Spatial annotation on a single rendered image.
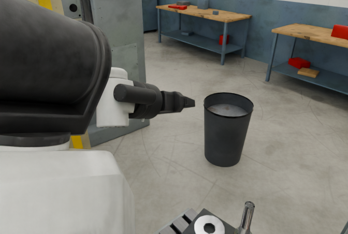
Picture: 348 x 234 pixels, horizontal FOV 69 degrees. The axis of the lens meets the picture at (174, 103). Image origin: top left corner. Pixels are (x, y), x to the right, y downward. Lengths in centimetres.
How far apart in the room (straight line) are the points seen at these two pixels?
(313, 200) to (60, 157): 251
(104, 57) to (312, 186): 262
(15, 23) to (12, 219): 14
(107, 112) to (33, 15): 31
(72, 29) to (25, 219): 16
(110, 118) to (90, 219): 31
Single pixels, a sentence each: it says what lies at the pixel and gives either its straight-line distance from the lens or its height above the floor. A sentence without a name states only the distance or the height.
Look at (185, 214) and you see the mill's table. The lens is 112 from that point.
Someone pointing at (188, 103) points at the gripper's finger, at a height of 148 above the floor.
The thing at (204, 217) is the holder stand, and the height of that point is 112.
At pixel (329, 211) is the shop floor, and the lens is 263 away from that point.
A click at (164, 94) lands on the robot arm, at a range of 63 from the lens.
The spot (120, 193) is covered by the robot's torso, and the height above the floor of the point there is 163.
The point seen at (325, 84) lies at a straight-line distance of 438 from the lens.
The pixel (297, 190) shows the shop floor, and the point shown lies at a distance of 268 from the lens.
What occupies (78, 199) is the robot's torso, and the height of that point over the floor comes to 165.
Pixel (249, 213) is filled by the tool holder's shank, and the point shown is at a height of 128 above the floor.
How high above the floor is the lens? 181
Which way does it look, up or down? 29 degrees down
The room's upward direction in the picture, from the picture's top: straight up
